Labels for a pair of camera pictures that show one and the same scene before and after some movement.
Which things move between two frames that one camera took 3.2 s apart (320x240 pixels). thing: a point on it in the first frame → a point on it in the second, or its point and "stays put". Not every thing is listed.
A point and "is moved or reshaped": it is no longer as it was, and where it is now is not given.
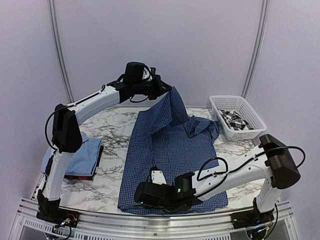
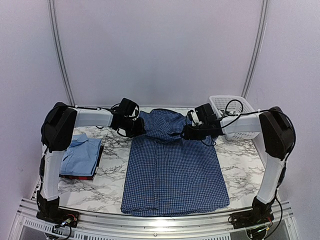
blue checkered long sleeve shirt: x=165 y=138 is moved or reshaped
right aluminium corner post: x=260 y=34 stays put
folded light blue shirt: x=82 y=161 stays put
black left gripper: x=159 y=90 → x=139 y=130
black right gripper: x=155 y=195 → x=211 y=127
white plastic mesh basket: x=238 y=120 stays put
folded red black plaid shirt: x=89 y=177 stays put
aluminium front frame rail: x=104 y=226 stays put
